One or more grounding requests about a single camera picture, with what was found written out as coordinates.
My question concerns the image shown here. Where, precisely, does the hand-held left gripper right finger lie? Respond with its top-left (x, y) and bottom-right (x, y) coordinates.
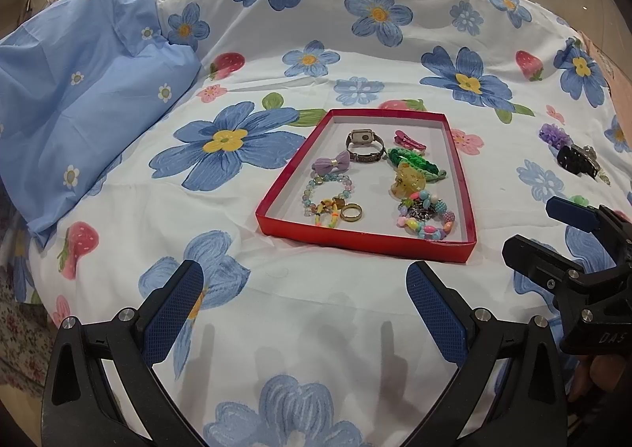
top-left (402, 260), bottom-right (578, 447)

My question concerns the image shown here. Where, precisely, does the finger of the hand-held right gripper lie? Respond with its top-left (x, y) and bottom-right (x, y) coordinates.
top-left (545, 196), bottom-right (632, 262)
top-left (502, 236), bottom-right (588, 292)

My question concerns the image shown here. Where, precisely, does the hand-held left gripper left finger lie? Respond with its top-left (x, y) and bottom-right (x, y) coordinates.
top-left (41, 259), bottom-right (208, 447)

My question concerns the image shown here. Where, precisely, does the colourful bead bracelet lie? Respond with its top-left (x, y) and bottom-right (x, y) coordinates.
top-left (397, 197), bottom-right (456, 240)

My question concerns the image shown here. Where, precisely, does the red cardboard box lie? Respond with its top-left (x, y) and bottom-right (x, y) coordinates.
top-left (255, 108), bottom-right (477, 264)

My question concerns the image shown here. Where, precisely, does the yellow claw clip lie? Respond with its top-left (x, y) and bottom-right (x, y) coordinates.
top-left (390, 158), bottom-right (429, 196)

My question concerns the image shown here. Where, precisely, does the yellow orange bead bracelet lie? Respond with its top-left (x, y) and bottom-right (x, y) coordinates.
top-left (316, 197), bottom-right (344, 229)

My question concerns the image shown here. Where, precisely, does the pastel bead bracelet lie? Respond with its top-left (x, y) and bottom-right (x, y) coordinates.
top-left (302, 174), bottom-right (354, 218)

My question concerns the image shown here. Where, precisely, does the person's right hand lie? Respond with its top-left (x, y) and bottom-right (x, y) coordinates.
top-left (567, 353), bottom-right (632, 402)

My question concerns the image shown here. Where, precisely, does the black hair clip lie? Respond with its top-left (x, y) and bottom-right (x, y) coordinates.
top-left (557, 145), bottom-right (593, 176)

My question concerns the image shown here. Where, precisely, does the glittery grey claw clip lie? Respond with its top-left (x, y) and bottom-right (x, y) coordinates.
top-left (573, 145), bottom-right (606, 178)

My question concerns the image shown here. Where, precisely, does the purple mesh scrunchie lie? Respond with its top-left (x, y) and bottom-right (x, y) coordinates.
top-left (540, 123), bottom-right (568, 146)

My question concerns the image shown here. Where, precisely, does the floral strawberry bedsheet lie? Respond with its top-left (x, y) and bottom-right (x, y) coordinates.
top-left (15, 0), bottom-right (632, 447)

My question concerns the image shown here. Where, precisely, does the green braided hair band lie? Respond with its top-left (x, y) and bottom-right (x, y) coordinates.
top-left (386, 147), bottom-right (448, 181)

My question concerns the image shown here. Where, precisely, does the pink cardboard box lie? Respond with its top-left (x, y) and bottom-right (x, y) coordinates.
top-left (577, 29), bottom-right (632, 107)

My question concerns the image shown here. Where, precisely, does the pink hair clip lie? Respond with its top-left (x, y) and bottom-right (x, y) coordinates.
top-left (393, 130), bottom-right (428, 154)

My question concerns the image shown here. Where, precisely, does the silver wrist watch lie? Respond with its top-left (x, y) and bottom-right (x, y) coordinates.
top-left (344, 128), bottom-right (385, 165)

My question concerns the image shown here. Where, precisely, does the purple bow hair clip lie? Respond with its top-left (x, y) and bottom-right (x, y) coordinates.
top-left (312, 154), bottom-right (351, 175)

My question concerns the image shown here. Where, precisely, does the blue daisy pillow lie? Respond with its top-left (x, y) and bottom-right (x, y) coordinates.
top-left (0, 0), bottom-right (203, 247)

